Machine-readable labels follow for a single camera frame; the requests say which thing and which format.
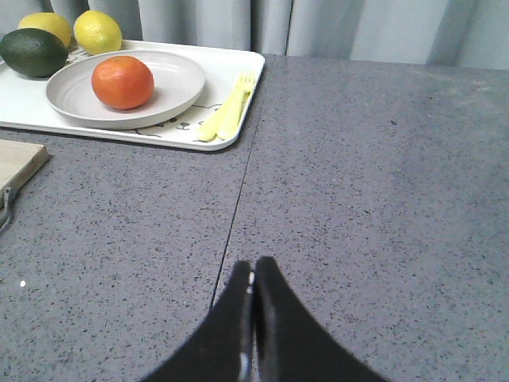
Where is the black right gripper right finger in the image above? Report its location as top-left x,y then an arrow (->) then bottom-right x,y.
254,256 -> 385,381

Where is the grey curtain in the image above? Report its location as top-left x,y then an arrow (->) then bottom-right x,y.
1,0 -> 508,70

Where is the orange mandarin fruit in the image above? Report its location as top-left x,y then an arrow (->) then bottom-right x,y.
91,56 -> 155,110

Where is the yellow lemon near tray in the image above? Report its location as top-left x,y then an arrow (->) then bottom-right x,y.
73,10 -> 122,55

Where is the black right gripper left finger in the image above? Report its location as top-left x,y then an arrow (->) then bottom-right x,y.
144,261 -> 255,381

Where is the yellow lemon behind lime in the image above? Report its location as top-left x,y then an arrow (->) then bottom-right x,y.
17,12 -> 72,48

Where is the wooden cutting board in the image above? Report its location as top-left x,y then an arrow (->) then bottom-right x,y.
0,139 -> 50,209

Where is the dark green lime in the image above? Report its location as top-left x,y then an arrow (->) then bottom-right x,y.
1,28 -> 68,78

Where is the beige round plate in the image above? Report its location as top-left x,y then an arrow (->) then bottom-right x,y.
45,50 -> 205,131

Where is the yellow plastic fork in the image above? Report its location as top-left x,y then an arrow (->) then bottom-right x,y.
216,71 -> 255,140

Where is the yellow plastic spoon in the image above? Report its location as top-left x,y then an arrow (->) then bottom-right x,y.
196,94 -> 234,142

